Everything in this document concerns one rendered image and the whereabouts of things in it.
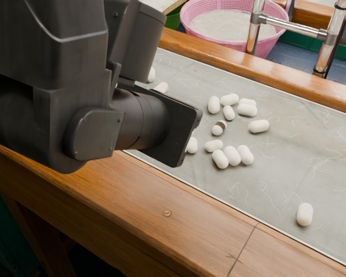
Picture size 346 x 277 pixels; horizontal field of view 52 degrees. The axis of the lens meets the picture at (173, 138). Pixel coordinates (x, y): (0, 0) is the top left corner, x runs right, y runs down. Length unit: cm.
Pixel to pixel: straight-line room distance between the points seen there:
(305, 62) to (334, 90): 25
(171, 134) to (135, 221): 16
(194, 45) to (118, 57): 54
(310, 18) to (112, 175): 69
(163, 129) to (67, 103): 16
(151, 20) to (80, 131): 11
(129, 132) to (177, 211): 21
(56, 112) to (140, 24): 11
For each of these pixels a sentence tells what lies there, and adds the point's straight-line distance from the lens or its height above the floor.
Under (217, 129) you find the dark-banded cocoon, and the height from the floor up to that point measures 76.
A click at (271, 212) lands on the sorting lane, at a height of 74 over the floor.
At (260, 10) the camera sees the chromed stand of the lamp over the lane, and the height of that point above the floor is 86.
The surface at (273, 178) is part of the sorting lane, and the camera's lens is 57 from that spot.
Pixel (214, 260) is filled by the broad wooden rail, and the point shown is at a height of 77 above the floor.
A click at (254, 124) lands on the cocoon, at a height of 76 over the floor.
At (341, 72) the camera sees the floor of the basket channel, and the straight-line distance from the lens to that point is 97.
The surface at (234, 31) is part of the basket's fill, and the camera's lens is 93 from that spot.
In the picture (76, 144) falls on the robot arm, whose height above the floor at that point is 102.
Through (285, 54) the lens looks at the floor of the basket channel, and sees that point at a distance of 99.
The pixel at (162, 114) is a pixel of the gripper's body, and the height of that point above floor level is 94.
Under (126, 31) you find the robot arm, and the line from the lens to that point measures 27.
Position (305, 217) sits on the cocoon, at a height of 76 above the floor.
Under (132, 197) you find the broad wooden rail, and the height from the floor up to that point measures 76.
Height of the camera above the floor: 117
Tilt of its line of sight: 45 degrees down
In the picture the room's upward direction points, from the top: straight up
